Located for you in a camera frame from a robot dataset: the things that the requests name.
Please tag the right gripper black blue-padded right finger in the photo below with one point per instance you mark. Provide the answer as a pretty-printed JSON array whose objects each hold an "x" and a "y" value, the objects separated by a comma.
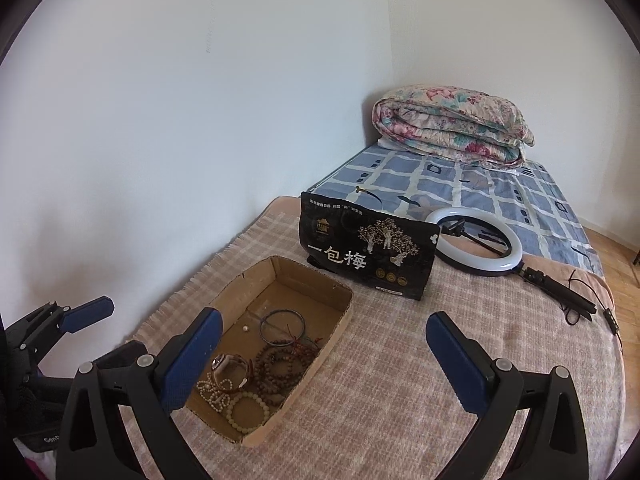
[{"x": 552, "y": 443}]

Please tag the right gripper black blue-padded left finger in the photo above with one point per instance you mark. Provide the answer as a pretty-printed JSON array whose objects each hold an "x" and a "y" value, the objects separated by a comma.
[{"x": 94, "y": 443}]

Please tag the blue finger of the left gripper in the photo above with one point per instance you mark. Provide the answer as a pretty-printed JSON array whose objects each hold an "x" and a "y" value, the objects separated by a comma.
[{"x": 75, "y": 319}]

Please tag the blue bangle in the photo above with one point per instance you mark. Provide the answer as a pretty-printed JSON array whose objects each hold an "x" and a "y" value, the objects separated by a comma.
[{"x": 278, "y": 327}]

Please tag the green jade red-cord pendant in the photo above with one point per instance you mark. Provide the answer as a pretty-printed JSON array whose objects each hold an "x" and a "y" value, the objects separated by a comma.
[{"x": 305, "y": 345}]

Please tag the pink plaid blanket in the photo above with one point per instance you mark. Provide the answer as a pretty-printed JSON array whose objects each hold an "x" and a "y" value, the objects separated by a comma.
[{"x": 380, "y": 406}]

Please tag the brown cardboard box tray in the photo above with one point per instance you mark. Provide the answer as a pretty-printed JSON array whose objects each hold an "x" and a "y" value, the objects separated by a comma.
[{"x": 247, "y": 386}]

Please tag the black plum snack bag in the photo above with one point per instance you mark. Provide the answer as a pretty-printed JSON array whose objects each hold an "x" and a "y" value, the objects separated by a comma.
[{"x": 374, "y": 249}]

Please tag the blue checked bed sheet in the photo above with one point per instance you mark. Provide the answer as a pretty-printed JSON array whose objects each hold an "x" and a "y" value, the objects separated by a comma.
[{"x": 526, "y": 198}]

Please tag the folded floral quilt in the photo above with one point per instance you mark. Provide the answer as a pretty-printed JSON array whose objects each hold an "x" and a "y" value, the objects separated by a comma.
[{"x": 454, "y": 123}]

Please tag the black ring light handle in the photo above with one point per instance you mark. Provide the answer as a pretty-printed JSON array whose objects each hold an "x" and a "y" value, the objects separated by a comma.
[{"x": 567, "y": 297}]

